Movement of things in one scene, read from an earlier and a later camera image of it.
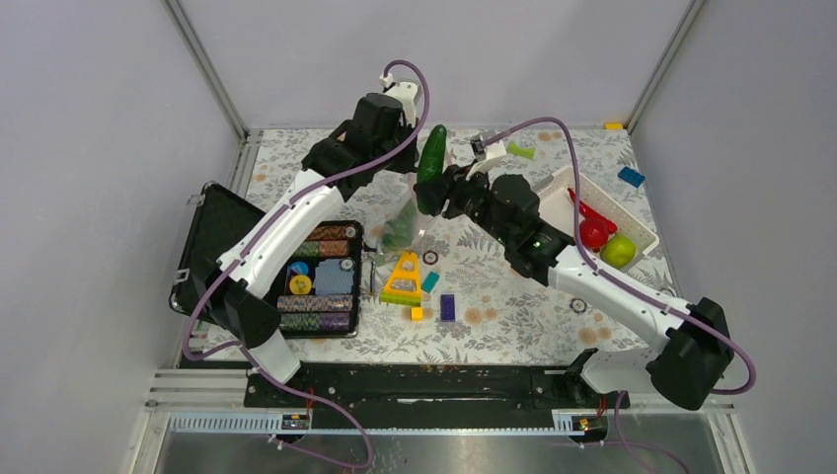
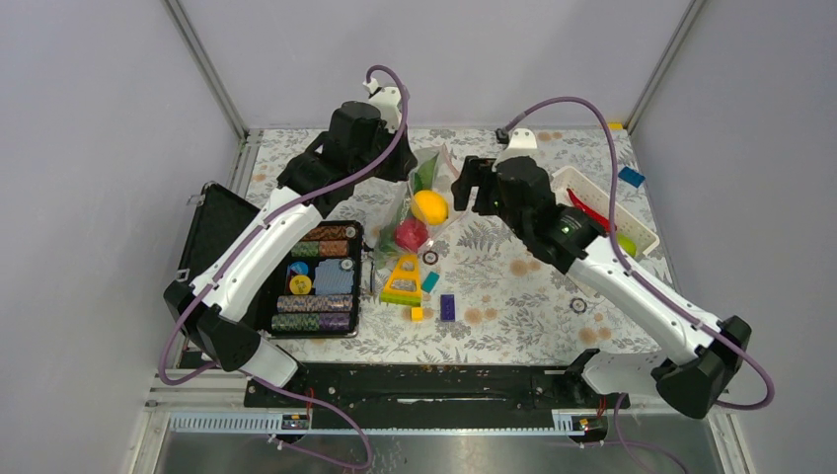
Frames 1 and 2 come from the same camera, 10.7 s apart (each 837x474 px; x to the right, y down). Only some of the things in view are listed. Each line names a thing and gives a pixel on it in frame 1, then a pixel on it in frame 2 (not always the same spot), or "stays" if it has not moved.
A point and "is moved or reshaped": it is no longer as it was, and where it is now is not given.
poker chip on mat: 578,305 stays
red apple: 594,233 is moved or reshaped
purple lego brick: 447,307 stays
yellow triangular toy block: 404,297 stays
